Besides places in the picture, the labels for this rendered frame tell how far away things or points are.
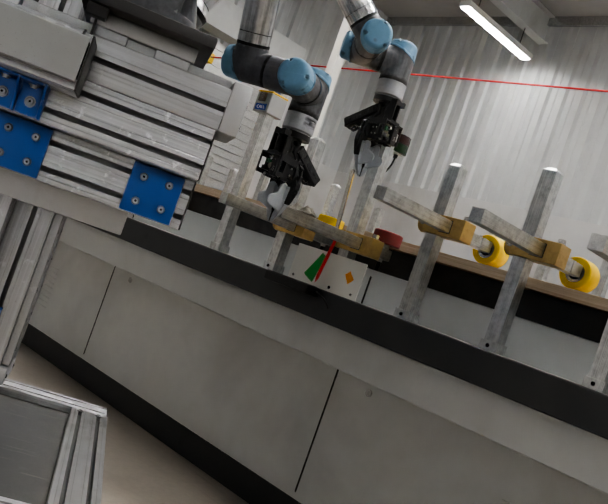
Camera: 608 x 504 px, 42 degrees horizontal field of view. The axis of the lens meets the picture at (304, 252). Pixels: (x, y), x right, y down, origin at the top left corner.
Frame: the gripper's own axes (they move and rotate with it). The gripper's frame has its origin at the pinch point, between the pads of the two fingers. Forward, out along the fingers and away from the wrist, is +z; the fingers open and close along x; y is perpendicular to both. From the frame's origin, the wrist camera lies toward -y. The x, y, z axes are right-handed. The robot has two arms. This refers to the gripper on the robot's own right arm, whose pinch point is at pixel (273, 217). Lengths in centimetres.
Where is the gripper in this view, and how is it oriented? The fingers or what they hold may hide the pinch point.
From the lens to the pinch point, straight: 185.6
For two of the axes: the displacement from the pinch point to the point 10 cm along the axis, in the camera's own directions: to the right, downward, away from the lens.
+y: -6.6, -2.5, -7.1
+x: 6.8, 2.2, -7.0
